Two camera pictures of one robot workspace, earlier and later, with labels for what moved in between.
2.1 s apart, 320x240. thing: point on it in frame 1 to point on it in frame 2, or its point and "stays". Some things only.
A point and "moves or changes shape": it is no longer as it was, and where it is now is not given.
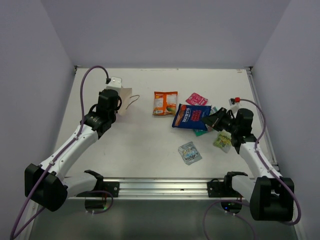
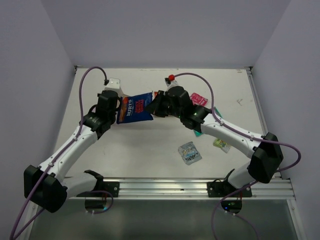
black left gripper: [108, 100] stays
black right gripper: [215, 119] to [155, 107]
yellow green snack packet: [223, 140] stays
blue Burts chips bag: [190, 116] moves or changes shape
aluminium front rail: [160, 188] stays
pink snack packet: [195, 98] stays
